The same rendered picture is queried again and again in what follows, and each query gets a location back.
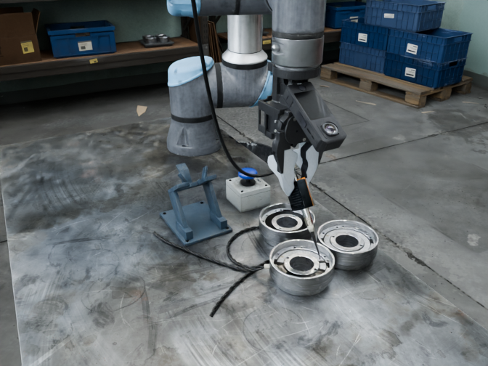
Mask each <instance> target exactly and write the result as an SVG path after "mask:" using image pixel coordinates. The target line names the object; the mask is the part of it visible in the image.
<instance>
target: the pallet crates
mask: <svg viewBox="0 0 488 366"><path fill-rule="evenodd" d="M445 3H446V2H444V1H430V0H383V1H376V0H367V1H366V6H365V7H366V8H365V16H364V17H357V18H351V19H345V20H342V26H341V40H340V41H339V42H341V45H340V46H339V48H340V54H339V62H334V64H332V63H330V64H326V65H322V66H321V74H320V76H321V78H320V79H322V80H324V81H329V82H331V83H334V84H338V85H341V86H345V87H348V88H350V89H355V90H357V91H360V92H364V93H367V94H371V95H374V96H377V97H381V98H384V99H387V100H391V101H393V102H397V103H400V104H403V105H406V106H410V107H413V108H416V109H419V108H422V107H425V103H426V98H429V99H433V100H436V101H439V102H442V101H445V100H447V99H449V98H450V95H451V92H457V93H460V94H468V93H471V91H470V90H471V84H472V83H471V82H472V80H473V78H471V77H468V76H463V70H464V66H465V65H466V63H465V61H466V59H467V53H468V47H469V43H470V41H471V35H472V34H473V33H469V32H464V31H459V30H450V29H446V28H440V26H441V22H442V15H443V11H444V5H445ZM351 20H358V23H356V22H351ZM338 72H339V73H342V74H344V75H347V76H351V77H354V78H358V79H360V82H359V85H358V84H353V83H350V82H348V81H343V80H340V79H337V74H338ZM379 84H380V85H382V86H387V87H390V88H392V89H397V90H400V91H404V92H405V94H406V95H405V98H402V97H398V96H395V95H392V94H387V93H385V92H381V91H378V90H377V89H378V85H379Z"/></svg>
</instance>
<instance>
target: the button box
mask: <svg viewBox="0 0 488 366"><path fill-rule="evenodd" d="M270 188H271V187H270V186H269V185H268V184H267V183H266V182H265V181H264V180H263V179H261V178H254V179H251V182H245V180H244V179H241V178H240V177H236V178H232V179H227V180H226V194H227V199H228V201H229V202H230V203H231V204H232V205H233V206H234V207H236V209H237V210H238V211H239V212H240V213H242V212H245V211H250V210H253V209H256V208H260V207H264V206H268V205H270Z"/></svg>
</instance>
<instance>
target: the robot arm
mask: <svg viewBox="0 0 488 366"><path fill-rule="evenodd" d="M326 1H327V0H195V2H196V7H197V12H198V16H219V15H227V30H228V48H227V50H226V51H225V52H224V53H223V54H222V56H221V60H222V62H217V63H214V61H213V59H212V58H211V57H207V56H204V57H205V62H206V70H207V74H208V82H209V86H210V90H211V96H212V100H213V106H214V109H216V108H227V107H253V106H259V111H258V130H259V131H260V132H262V133H263V134H265V136H266V137H268V138H270V139H273V142H272V153H273V155H270V156H269V157H268V165H269V167H270V168H271V170H272V171H273V172H274V173H275V174H276V176H277V177H278V179H279V182H280V186H281V187H282V190H283V191H284V193H285V194H286V195H287V196H290V195H291V194H292V192H293V191H294V189H295V187H294V182H293V181H294V179H295V172H294V167H295V164H297V166H298V167H299V168H300V169H301V178H304V177H305V178H307V181H308V183H309V182H310V181H311V179H312V177H313V176H314V173H315V171H316V169H317V166H318V163H320V161H321V158H322V154H323V152H324V151H328V150H333V149H336V148H339V147H340V146H341V144H342V143H343V141H344V140H345V138H346V136H347V135H346V132H345V131H344V130H343V129H342V127H341V125H340V124H339V122H338V121H337V120H336V118H335V116H334V115H333V114H332V113H331V111H330V109H329V108H328V106H327V105H326V104H325V102H324V100H323V99H322V98H321V96H320V95H319V93H318V92H317V90H316V89H315V87H314V86H313V84H312V83H311V82H308V80H309V79H310V78H316V77H318V76H319V75H320V64H321V63H322V56H323V45H324V29H325V10H326ZM167 7H168V12H169V13H170V14H171V15H173V16H177V17H192V18H194V17H193V13H192V4H191V0H167ZM263 15H272V61H269V60H268V59H267V54H266V53H265V52H264V51H263V50H262V28H263ZM168 87H169V96H170V106H171V125H170V128H169V131H168V136H167V148H168V150H169V151H170V152H171V153H173V154H176V155H181V156H188V157H196V156H203V155H209V154H212V153H215V152H217V151H218V150H220V149H221V148H222V145H221V142H220V140H219V137H218V134H217V132H216V127H215V125H214V120H213V117H212V114H211V109H210V105H209V101H208V95H207V92H206V85H205V81H204V77H203V70H202V65H201V61H200V56H198V57H188V58H185V59H182V60H179V61H176V62H174V63H173V64H172V65H171V66H170V67H169V69H168ZM271 94H272V95H271ZM268 101H271V102H268ZM261 110H262V111H264V126H263V125H261ZM298 143H299V148H298V149H295V150H291V148H290V146H291V147H296V145H297V144H298Z"/></svg>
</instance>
